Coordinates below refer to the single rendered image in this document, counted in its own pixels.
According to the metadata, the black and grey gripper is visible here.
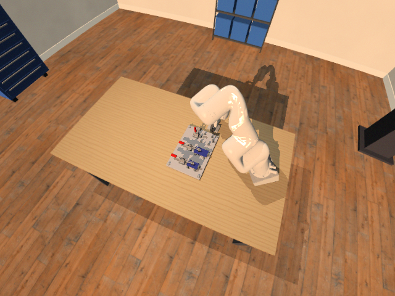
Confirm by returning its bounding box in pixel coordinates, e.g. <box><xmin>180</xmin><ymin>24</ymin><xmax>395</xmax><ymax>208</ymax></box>
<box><xmin>210</xmin><ymin>119</ymin><xmax>220</xmax><ymax>132</ymax></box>

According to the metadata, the grey toggle clamp with red handle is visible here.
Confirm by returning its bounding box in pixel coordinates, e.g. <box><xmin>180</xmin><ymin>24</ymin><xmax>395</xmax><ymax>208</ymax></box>
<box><xmin>171</xmin><ymin>154</ymin><xmax>194</xmax><ymax>165</ymax></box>

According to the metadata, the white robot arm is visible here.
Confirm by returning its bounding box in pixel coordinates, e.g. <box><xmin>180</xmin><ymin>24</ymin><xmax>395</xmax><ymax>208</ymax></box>
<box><xmin>190</xmin><ymin>84</ymin><xmax>277</xmax><ymax>178</ymax></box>

